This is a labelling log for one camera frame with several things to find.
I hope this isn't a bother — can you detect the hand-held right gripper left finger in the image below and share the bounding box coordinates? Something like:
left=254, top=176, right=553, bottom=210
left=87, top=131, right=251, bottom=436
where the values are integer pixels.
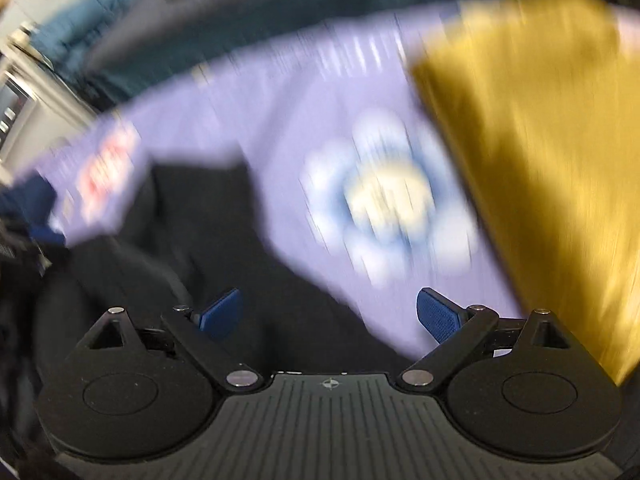
left=75, top=287, right=265, bottom=393

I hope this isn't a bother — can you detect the white appliance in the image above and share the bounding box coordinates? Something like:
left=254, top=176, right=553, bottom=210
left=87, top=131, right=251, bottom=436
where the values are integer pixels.
left=0, top=25, right=96, bottom=173

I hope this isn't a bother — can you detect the golden yellow velvet cloth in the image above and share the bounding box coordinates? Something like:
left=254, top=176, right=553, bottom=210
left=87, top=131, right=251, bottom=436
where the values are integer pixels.
left=409, top=0, right=640, bottom=386

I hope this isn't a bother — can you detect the black quilted jacket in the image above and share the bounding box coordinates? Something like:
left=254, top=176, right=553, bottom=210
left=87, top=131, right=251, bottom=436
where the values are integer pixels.
left=0, top=159, right=413, bottom=466

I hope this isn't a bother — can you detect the blue cloth-covered table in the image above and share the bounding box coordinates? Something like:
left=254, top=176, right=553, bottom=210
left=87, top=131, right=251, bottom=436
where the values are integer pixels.
left=32, top=0, right=496, bottom=111

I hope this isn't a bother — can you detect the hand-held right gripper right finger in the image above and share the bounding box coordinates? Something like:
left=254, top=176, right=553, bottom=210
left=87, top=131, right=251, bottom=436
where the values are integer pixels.
left=397, top=287, right=576, bottom=393

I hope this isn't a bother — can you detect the grey-blue cloth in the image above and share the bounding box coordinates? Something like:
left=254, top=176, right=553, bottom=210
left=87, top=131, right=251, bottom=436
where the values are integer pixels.
left=82, top=0, right=361, bottom=91

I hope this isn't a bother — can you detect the purple floral printed blanket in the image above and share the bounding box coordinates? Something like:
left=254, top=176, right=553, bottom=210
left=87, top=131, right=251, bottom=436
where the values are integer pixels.
left=10, top=2, right=640, bottom=356

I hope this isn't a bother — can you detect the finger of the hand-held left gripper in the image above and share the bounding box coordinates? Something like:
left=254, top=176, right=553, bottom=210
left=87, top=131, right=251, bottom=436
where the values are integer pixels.
left=29, top=224, right=67, bottom=250

